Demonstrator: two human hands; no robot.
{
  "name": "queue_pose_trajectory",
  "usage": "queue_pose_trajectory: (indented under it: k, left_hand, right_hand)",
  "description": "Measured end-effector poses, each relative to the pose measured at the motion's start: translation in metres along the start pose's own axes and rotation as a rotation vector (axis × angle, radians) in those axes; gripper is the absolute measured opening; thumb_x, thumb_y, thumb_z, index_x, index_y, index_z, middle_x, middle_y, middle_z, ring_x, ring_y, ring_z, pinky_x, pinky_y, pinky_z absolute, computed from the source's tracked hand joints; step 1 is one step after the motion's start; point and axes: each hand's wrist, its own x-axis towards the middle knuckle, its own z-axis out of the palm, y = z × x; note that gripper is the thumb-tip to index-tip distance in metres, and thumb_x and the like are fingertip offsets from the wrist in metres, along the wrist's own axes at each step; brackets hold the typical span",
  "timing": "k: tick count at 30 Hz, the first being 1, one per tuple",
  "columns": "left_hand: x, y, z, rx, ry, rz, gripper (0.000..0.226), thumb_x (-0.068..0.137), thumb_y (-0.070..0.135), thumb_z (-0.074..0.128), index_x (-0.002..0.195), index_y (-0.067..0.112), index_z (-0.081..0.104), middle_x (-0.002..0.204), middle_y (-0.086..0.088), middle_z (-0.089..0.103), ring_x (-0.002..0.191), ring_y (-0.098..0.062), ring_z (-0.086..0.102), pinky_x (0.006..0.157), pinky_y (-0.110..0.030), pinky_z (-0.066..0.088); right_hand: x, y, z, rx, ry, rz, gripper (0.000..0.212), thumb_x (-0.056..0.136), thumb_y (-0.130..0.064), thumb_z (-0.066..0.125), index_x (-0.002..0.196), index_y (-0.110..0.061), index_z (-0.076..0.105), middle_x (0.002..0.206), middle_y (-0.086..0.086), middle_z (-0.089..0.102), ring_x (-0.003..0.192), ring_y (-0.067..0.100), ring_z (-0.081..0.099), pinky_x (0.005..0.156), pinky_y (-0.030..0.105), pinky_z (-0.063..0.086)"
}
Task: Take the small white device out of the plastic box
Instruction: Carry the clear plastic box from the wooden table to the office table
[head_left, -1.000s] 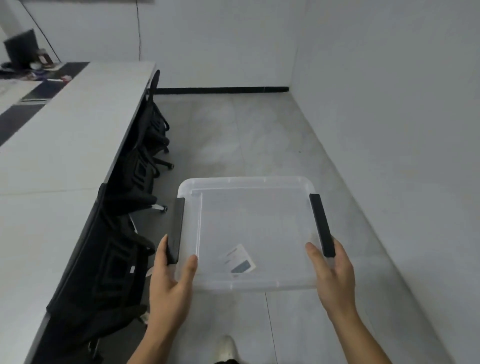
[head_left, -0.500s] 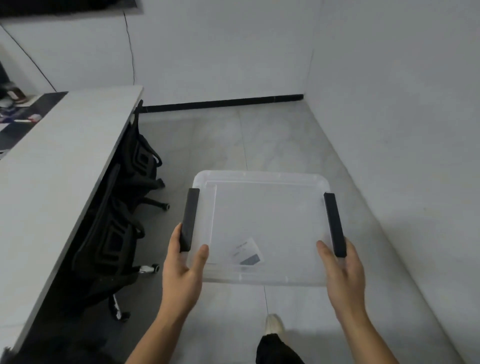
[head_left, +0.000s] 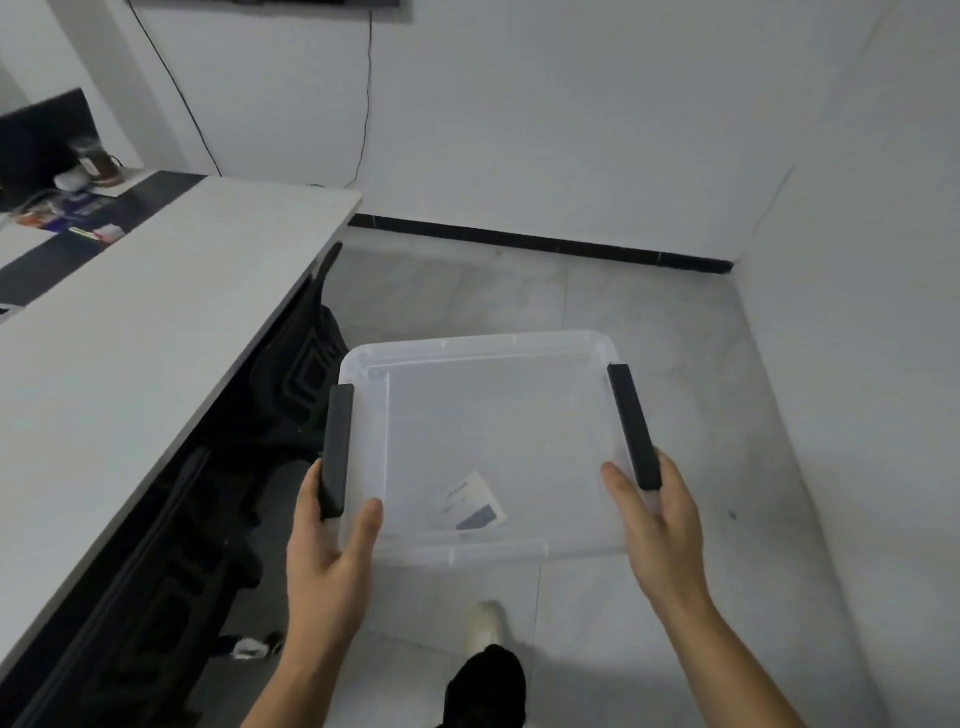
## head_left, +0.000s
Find clear plastic box black handles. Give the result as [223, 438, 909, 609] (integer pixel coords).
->
[318, 330, 664, 569]

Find person's right hand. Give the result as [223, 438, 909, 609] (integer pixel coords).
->
[600, 447, 714, 613]

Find black hanging cable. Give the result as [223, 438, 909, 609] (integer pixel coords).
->
[343, 10, 375, 190]

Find long slanted black cable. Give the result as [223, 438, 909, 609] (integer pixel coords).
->
[126, 0, 224, 179]

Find glass jar dark contents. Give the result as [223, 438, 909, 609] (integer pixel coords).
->
[71, 138, 123, 187]

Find person's black trouser leg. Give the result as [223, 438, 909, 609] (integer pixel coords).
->
[442, 644, 529, 728]

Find white paper label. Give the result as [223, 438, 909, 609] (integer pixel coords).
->
[439, 471, 509, 532]

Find person's white shoe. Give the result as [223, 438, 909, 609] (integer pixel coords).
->
[464, 600, 506, 655]

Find black computer monitor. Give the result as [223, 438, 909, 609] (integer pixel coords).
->
[0, 87, 97, 214]

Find person's left forearm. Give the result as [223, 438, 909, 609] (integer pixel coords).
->
[240, 634, 358, 728]

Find person's right forearm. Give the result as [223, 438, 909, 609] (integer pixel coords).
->
[652, 592, 810, 728]

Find person's left hand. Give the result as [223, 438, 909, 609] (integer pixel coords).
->
[285, 459, 385, 648]

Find black mesh office chair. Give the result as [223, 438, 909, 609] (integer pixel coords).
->
[221, 241, 354, 526]

